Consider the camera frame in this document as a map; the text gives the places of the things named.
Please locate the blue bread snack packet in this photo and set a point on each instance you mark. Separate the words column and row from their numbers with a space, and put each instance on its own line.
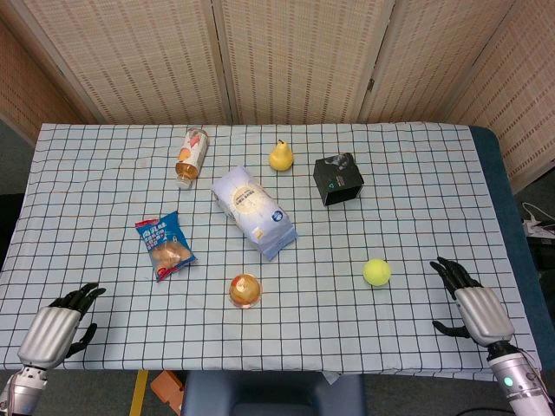
column 167, row 247

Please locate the black open cardboard box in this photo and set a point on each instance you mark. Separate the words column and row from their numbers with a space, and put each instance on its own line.
column 336, row 177

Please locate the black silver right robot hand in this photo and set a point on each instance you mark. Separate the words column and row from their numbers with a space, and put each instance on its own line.
column 483, row 312

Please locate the pale blue paper bag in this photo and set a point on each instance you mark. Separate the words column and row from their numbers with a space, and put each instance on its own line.
column 253, row 208

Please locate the dark blue padded seat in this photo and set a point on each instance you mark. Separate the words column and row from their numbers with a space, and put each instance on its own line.
column 273, row 394

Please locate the orange block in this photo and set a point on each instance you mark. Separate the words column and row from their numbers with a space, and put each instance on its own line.
column 167, row 390

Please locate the beige woven folding screen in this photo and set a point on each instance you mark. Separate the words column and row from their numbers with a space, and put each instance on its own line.
column 295, row 56

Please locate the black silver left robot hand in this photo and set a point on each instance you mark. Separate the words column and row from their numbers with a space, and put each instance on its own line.
column 50, row 331

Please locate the wrapped round bun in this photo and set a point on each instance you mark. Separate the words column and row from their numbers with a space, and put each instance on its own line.
column 245, row 291

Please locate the orange drink plastic bottle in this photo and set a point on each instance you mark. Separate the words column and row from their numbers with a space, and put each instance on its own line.
column 193, row 154

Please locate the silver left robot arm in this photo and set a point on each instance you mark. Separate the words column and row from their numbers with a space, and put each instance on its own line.
column 21, row 390

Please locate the yellow pear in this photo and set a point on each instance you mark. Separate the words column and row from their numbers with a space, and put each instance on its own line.
column 281, row 159

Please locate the yellow tennis ball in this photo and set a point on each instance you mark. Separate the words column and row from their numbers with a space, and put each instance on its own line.
column 377, row 272

